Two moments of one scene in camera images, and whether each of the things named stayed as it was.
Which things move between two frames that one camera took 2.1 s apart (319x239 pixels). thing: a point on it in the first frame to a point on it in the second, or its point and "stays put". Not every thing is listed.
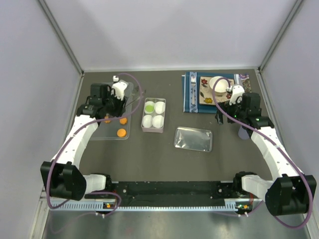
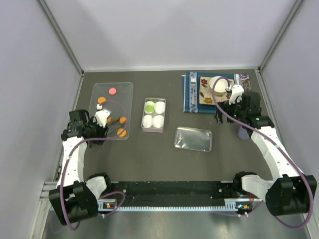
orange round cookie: [123, 121] stays put
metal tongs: [134, 97] to [115, 120]
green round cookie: [149, 108] stays put
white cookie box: [153, 114] stays put
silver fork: [193, 80] stays put
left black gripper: [121, 104] to [102, 131]
